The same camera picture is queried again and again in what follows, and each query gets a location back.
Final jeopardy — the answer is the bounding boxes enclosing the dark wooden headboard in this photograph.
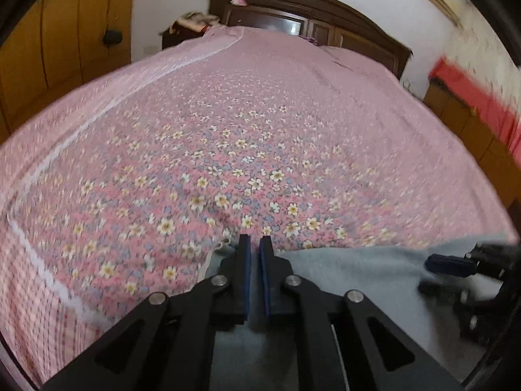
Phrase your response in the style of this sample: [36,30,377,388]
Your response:
[207,0,413,79]

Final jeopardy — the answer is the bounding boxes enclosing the grey pants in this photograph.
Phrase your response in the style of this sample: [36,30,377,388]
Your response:
[203,234,518,391]

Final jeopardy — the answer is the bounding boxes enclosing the low wooden cabinet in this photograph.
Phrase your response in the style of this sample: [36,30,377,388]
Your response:
[423,77,521,212]

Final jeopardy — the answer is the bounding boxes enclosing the wooden wardrobe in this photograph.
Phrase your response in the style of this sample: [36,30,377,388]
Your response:
[0,0,136,144]

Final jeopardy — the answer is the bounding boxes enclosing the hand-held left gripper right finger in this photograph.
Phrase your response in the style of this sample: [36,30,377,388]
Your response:
[260,235,465,391]

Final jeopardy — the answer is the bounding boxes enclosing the floral curtain with red hem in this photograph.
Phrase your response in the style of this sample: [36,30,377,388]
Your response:
[429,6,521,149]

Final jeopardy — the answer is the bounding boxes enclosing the pink floral bedspread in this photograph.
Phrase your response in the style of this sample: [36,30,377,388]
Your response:
[0,26,514,385]

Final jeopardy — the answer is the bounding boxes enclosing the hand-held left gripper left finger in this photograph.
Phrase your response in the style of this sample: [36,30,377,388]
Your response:
[43,234,251,391]

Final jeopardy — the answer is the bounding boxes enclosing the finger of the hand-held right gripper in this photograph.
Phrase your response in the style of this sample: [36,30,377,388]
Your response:
[418,280,462,299]
[425,253,482,276]

